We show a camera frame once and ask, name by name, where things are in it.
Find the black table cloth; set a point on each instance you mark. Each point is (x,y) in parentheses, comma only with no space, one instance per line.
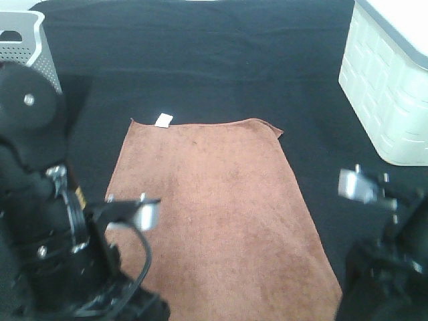
(219,60)

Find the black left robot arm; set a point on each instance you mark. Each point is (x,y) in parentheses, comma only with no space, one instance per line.
(65,269)

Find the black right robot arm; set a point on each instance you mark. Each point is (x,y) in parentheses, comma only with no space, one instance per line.
(386,278)

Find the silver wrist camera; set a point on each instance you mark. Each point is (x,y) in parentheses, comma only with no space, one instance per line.
(356,185)
(146,215)

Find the grey perforated laundry basket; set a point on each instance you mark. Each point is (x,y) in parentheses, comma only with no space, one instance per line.
(32,50)

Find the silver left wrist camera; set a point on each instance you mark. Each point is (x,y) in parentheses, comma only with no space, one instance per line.
(146,215)

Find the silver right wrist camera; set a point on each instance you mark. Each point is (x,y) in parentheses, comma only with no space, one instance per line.
(356,185)

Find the white plastic storage bin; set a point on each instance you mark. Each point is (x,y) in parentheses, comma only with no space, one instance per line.
(384,77)

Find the brown microfibre towel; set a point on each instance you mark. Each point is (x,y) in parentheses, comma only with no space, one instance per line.
(235,239)

